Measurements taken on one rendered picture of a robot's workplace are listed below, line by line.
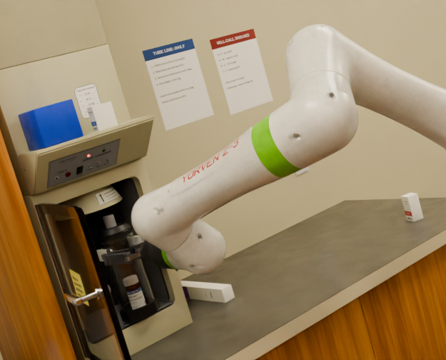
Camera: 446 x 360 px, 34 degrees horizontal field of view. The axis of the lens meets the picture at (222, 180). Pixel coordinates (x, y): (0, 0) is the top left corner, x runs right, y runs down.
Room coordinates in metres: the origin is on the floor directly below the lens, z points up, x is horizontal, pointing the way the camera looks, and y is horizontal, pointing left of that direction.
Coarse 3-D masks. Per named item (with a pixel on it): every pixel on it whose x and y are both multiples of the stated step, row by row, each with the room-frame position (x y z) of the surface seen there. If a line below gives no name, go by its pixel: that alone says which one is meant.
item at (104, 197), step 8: (88, 192) 1.83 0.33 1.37; (96, 192) 1.83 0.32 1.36; (104, 192) 1.84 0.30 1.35; (112, 192) 1.87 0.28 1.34; (72, 200) 1.83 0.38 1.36; (80, 200) 1.82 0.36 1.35; (88, 200) 1.82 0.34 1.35; (96, 200) 1.82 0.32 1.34; (104, 200) 1.83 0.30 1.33; (112, 200) 1.84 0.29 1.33; (120, 200) 1.87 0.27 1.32; (88, 208) 1.81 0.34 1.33; (96, 208) 1.81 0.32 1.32; (104, 208) 1.82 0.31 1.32
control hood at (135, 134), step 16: (112, 128) 1.73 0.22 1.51; (128, 128) 1.76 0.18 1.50; (144, 128) 1.79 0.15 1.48; (64, 144) 1.65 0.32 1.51; (80, 144) 1.68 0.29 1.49; (96, 144) 1.72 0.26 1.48; (128, 144) 1.79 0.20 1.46; (144, 144) 1.83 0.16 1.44; (32, 160) 1.64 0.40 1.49; (48, 160) 1.64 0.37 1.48; (128, 160) 1.83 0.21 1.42; (32, 176) 1.66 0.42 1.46; (32, 192) 1.69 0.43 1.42
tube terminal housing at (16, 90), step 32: (32, 64) 1.77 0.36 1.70; (64, 64) 1.81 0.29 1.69; (96, 64) 1.86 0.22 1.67; (0, 96) 1.71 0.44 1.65; (32, 96) 1.75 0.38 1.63; (64, 96) 1.80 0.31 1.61; (0, 128) 1.75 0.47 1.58; (64, 192) 1.76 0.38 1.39; (32, 224) 1.75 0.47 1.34; (64, 320) 1.75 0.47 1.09; (160, 320) 1.84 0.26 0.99; (192, 320) 1.89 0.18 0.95
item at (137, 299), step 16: (96, 240) 1.78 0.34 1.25; (112, 240) 1.76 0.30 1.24; (128, 240) 1.78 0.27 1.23; (112, 272) 1.78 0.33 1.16; (128, 272) 1.77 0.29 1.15; (144, 272) 1.80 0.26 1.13; (128, 288) 1.76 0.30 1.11; (144, 288) 1.78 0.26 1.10; (128, 304) 1.77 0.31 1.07; (144, 304) 1.77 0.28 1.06
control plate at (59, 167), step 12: (108, 144) 1.74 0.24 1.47; (72, 156) 1.69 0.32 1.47; (84, 156) 1.71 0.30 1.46; (96, 156) 1.74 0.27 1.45; (108, 156) 1.77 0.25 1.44; (60, 168) 1.68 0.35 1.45; (72, 168) 1.71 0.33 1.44; (84, 168) 1.74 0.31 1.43; (96, 168) 1.77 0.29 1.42; (48, 180) 1.68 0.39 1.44; (60, 180) 1.71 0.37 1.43
